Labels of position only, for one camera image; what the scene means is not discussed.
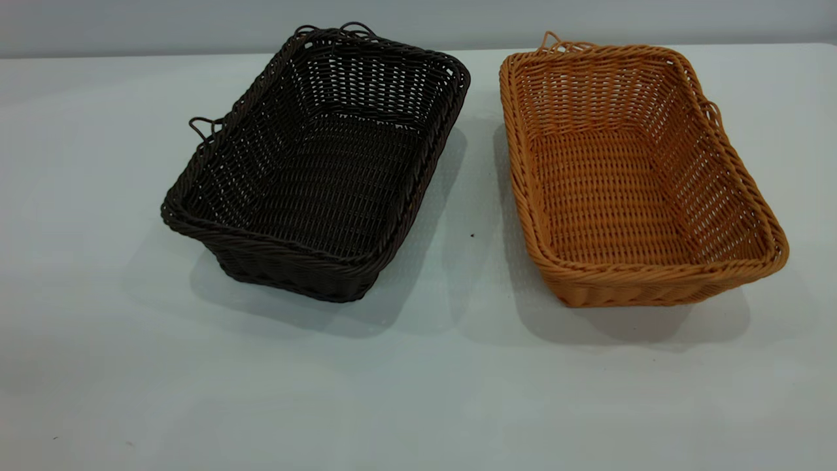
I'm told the black woven wicker basket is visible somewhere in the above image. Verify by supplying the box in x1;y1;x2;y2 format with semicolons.
160;22;471;304

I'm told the orange woven wicker basket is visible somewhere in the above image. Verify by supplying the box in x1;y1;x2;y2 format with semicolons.
499;31;790;308

